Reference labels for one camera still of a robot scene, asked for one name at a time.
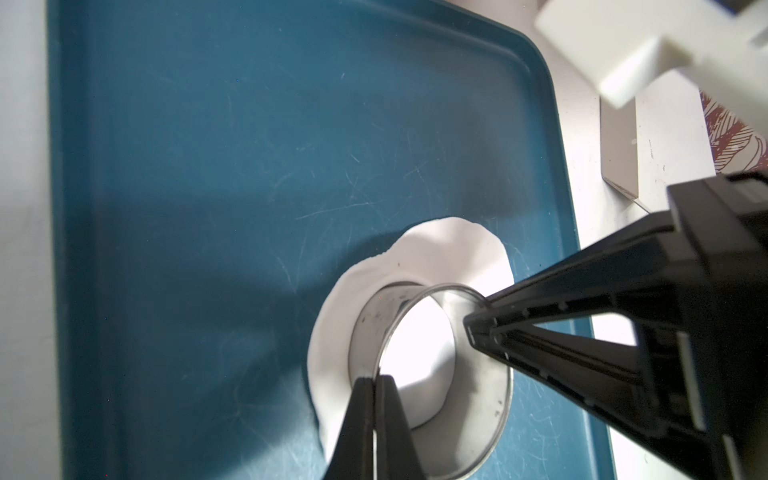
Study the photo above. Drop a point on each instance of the white dough piece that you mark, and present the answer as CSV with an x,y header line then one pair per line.
x,y
448,250

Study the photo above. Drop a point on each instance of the metal spatula wooden handle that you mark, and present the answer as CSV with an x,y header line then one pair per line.
x,y
619,152

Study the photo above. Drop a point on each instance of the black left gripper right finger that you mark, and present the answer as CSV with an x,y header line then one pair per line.
x,y
396,456

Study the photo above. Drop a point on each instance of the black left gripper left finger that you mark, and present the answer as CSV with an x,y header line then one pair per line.
x,y
353,456

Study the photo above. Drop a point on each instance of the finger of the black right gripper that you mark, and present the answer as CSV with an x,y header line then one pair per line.
x,y
610,381
622,273

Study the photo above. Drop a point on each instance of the teal cutting board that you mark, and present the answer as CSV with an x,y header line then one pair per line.
x,y
216,167

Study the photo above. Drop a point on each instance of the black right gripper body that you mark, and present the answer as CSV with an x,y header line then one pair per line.
x,y
701,326

